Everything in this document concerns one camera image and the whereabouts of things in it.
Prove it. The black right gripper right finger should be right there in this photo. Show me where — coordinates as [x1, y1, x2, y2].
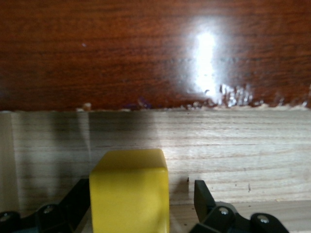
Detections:
[191, 179, 289, 233]

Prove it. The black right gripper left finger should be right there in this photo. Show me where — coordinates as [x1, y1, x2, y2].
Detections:
[0, 178, 92, 233]

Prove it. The yellow cube block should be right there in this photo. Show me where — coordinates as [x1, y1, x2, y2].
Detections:
[89, 148, 170, 233]

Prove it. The dark brown wooden cabinet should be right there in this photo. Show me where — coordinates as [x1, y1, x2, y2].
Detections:
[0, 0, 311, 114]

